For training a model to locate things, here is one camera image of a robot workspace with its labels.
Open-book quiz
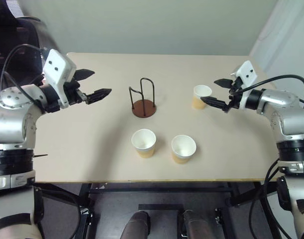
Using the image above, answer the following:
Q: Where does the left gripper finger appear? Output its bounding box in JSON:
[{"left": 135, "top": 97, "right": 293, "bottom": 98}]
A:
[
  {"left": 86, "top": 87, "right": 112, "bottom": 106},
  {"left": 73, "top": 68, "right": 96, "bottom": 82}
]

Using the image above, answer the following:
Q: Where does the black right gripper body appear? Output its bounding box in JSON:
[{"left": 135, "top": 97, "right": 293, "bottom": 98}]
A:
[{"left": 226, "top": 76, "right": 244, "bottom": 113}]

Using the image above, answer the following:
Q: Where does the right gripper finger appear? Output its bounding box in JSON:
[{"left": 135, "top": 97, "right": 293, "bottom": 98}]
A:
[
  {"left": 200, "top": 96, "right": 230, "bottom": 114},
  {"left": 213, "top": 78, "right": 233, "bottom": 89}
]

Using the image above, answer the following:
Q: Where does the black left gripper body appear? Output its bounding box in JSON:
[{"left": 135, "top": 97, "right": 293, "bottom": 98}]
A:
[{"left": 63, "top": 78, "right": 90, "bottom": 106}]

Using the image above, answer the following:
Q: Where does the white and orange paper cup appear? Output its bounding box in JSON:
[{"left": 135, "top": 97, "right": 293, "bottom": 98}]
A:
[
  {"left": 171, "top": 134, "right": 197, "bottom": 165},
  {"left": 131, "top": 128, "right": 157, "bottom": 159},
  {"left": 191, "top": 84, "right": 213, "bottom": 111}
]

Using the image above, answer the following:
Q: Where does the black office chair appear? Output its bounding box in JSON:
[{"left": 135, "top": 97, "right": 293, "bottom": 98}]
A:
[{"left": 0, "top": 0, "right": 58, "bottom": 92}]

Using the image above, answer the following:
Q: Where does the dark rounded metallic shape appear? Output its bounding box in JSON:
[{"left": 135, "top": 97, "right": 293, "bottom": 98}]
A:
[
  {"left": 182, "top": 209, "right": 215, "bottom": 239},
  {"left": 120, "top": 211, "right": 151, "bottom": 239}
]

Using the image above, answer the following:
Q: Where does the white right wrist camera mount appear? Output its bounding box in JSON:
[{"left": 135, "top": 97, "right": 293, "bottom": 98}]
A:
[{"left": 230, "top": 60, "right": 258, "bottom": 110}]

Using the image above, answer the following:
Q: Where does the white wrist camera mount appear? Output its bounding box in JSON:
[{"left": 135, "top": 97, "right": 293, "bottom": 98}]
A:
[
  {"left": 42, "top": 48, "right": 78, "bottom": 109},
  {"left": 230, "top": 60, "right": 258, "bottom": 110}
]

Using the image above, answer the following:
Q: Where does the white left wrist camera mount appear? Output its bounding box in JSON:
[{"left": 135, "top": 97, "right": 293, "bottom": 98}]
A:
[{"left": 42, "top": 48, "right": 78, "bottom": 109}]

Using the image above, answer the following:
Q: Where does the brown cup holder stand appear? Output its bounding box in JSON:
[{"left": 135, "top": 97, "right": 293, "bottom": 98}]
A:
[{"left": 128, "top": 77, "right": 158, "bottom": 119}]

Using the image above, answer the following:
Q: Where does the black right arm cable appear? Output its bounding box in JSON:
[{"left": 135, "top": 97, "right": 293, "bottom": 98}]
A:
[{"left": 237, "top": 75, "right": 304, "bottom": 109}]

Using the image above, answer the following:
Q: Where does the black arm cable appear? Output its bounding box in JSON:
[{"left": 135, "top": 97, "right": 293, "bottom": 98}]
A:
[
  {"left": 237, "top": 75, "right": 304, "bottom": 109},
  {"left": 0, "top": 44, "right": 49, "bottom": 105}
]

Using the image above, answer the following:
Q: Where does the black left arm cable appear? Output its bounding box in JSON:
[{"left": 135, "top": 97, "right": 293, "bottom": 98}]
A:
[{"left": 0, "top": 44, "right": 49, "bottom": 105}]

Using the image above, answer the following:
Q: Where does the black robot torso cable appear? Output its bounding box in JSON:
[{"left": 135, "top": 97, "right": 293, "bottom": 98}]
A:
[{"left": 248, "top": 159, "right": 288, "bottom": 239}]

